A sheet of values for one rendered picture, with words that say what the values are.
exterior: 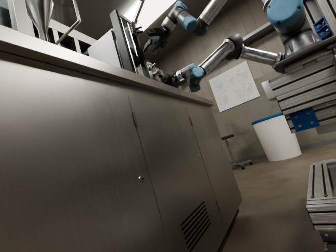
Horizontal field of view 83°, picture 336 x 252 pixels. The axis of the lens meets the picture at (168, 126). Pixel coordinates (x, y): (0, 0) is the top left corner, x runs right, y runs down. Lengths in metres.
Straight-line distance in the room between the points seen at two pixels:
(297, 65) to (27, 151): 1.00
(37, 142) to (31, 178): 0.07
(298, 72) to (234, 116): 3.56
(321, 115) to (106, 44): 1.22
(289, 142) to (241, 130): 1.17
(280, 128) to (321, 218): 2.73
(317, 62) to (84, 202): 0.99
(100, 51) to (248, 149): 3.73
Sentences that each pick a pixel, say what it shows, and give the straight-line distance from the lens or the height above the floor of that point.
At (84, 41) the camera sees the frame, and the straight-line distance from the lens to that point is 1.71.
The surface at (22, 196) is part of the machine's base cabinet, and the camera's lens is 0.44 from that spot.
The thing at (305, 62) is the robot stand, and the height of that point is 0.78.
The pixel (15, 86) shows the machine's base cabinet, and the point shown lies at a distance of 0.50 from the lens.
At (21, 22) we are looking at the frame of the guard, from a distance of 0.66.
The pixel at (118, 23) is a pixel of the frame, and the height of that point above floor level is 1.35.
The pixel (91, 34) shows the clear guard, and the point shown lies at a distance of 1.82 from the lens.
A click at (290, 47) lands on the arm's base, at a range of 1.07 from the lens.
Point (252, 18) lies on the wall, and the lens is 4.85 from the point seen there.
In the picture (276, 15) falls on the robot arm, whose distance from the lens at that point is 0.96.
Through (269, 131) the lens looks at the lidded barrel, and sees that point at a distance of 3.61.
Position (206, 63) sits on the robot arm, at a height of 1.06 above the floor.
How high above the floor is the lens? 0.56
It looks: 9 degrees up
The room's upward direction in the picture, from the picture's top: 17 degrees counter-clockwise
